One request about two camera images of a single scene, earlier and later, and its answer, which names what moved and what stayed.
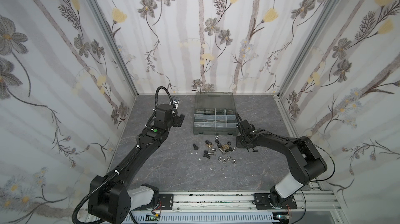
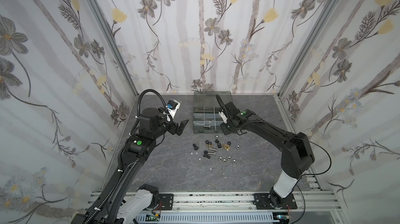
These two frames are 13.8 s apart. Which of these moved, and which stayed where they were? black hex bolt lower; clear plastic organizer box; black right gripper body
Moved: black right gripper body
Stayed: clear plastic organizer box; black hex bolt lower
